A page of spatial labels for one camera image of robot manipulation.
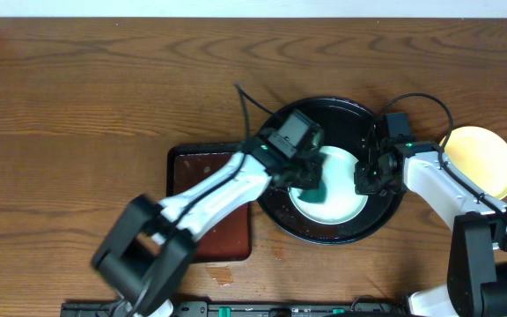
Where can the light green plate back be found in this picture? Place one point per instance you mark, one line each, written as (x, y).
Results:
(342, 203)

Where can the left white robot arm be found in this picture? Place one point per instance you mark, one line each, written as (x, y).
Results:
(151, 245)

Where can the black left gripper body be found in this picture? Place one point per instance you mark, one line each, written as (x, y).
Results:
(303, 177)

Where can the dark red rectangular tray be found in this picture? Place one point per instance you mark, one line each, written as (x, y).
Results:
(187, 165)

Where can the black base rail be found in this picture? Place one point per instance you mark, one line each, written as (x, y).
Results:
(205, 309)

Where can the yellow plate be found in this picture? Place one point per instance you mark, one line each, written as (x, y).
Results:
(481, 155)

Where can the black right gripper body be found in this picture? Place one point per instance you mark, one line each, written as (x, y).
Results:
(370, 180)

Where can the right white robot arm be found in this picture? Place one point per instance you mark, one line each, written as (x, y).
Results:
(476, 282)

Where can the green yellow sponge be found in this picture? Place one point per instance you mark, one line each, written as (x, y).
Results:
(314, 195)

